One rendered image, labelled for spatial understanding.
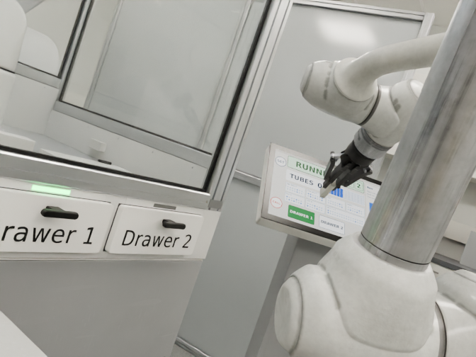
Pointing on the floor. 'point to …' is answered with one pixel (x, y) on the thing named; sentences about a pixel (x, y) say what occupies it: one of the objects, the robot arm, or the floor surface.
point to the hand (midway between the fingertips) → (327, 187)
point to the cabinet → (98, 303)
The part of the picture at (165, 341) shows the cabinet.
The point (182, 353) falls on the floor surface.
